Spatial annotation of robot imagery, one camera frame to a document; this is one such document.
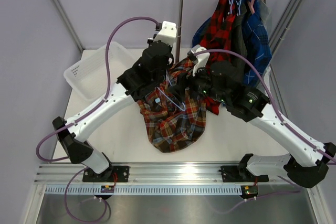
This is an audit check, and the white plastic basket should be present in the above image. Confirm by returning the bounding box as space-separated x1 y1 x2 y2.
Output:
64 41 135 102

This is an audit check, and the dark grey striped shirt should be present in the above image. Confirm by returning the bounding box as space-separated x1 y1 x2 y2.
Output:
230 4 247 81

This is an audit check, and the aluminium mounting rail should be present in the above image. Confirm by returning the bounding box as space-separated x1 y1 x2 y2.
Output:
34 161 297 185

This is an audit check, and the light blue wire hanger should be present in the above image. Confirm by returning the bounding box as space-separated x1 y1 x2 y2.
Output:
155 76 186 112

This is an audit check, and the blue plaid shirt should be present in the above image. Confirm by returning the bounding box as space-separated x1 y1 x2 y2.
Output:
192 0 272 86

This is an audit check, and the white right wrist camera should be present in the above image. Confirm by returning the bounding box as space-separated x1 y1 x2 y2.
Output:
187 45 210 76

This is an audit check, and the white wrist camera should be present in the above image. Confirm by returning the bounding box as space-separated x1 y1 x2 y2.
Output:
187 45 210 76
153 21 177 47

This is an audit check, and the white slotted cable duct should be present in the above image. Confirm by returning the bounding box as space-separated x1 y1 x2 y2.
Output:
45 185 243 196

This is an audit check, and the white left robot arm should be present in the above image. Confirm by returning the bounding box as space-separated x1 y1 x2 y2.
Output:
52 38 174 182

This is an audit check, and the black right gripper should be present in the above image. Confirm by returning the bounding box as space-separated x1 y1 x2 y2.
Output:
167 59 229 104

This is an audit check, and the brown multicolour plaid shirt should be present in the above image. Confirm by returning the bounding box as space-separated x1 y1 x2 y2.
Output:
136 58 206 153

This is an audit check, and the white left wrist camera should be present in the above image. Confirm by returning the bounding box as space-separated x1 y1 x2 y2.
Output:
153 21 177 47

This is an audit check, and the red black checked shirt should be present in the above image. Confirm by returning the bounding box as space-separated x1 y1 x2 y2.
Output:
200 0 236 115

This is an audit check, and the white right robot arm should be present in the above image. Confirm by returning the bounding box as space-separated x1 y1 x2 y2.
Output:
170 61 335 188

